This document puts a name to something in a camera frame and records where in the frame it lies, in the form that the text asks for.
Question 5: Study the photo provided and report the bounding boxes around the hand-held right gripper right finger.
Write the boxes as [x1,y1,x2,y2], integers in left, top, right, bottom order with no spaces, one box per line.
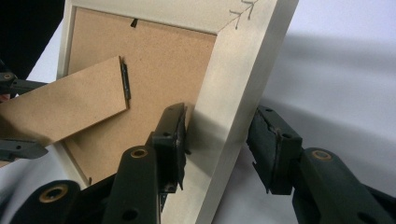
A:
[247,105,395,224]

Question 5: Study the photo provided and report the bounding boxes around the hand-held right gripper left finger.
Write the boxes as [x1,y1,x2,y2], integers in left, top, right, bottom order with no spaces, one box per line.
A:
[102,102,188,224]

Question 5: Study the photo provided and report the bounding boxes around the white wooden picture frame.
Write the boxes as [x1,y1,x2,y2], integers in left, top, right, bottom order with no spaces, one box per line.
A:
[0,0,300,224]

